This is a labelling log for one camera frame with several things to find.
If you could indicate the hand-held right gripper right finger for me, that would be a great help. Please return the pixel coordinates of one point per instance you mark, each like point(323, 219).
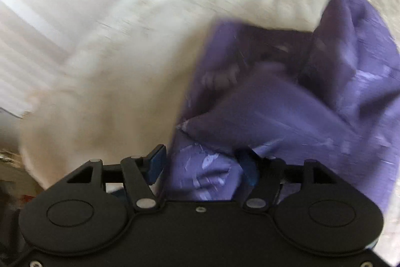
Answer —
point(251, 171)

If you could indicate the purple patterned hooded jacket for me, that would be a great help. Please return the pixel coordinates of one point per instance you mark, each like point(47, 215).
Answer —
point(281, 113)

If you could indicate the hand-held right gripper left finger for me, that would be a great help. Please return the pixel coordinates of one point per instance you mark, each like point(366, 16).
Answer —
point(157, 162)

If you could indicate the bed with white floral bedspread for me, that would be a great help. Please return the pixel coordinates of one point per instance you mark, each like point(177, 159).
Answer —
point(125, 82)

